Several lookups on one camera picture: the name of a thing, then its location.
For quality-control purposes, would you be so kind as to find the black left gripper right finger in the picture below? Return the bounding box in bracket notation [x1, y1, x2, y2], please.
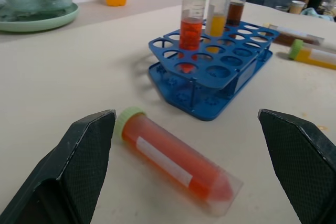
[258, 108, 336, 224]

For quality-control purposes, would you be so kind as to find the brown liquid tube cream cap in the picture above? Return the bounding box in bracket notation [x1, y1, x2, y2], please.
[262, 23, 325, 48]
[225, 0, 254, 27]

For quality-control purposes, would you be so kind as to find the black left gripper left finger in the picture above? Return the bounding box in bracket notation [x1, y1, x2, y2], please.
[0, 109, 117, 224]

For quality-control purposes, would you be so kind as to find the yellow liquid tube green cap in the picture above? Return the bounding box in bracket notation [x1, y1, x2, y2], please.
[288, 39, 336, 71]
[204, 0, 236, 53]

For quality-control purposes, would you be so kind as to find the blue tube rack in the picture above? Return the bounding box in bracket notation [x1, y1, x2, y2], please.
[148, 19, 281, 122]

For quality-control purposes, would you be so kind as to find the crumpled clear plastic wrap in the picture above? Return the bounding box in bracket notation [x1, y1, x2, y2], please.
[0, 0, 74, 22]

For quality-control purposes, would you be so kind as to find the red liquid tube green cap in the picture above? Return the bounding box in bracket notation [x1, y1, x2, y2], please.
[113, 106, 244, 217]
[178, 0, 211, 74]

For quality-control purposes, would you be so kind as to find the paper cup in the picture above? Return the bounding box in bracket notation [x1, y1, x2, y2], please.
[288, 0, 307, 14]

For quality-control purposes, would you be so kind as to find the light green plate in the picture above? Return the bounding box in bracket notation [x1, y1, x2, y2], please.
[0, 1, 80, 34]

